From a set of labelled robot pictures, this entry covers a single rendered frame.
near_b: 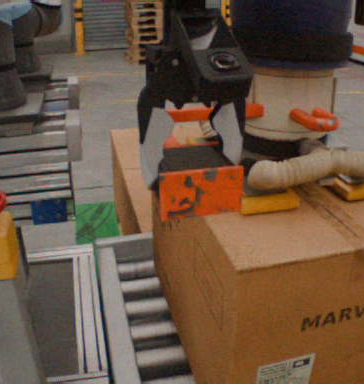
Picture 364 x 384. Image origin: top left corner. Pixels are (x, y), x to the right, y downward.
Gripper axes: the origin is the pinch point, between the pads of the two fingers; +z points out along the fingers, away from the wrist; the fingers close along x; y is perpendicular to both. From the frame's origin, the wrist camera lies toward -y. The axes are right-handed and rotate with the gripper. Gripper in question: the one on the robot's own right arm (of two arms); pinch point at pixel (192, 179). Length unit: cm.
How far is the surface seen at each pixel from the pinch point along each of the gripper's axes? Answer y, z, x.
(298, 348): 0.7, 30.4, -17.6
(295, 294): 0.6, 19.1, -15.3
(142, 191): 112, 53, -12
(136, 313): 44, 54, 2
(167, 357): 26, 54, -2
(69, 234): 181, 107, 21
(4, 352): 8.2, 28.4, 26.3
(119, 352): 25, 48, 8
